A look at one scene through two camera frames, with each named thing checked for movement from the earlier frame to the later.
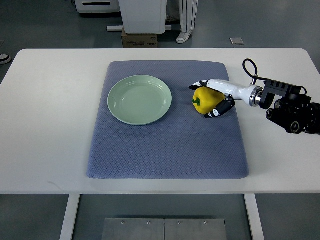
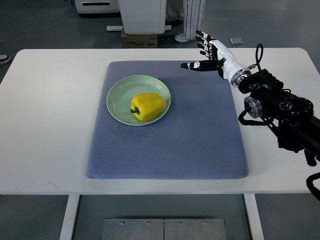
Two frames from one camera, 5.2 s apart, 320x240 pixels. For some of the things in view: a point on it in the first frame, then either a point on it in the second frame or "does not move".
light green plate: [140, 100] does not move
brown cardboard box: [138, 41] does not move
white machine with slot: [94, 6] does not move
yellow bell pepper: [205, 100] to [147, 107]
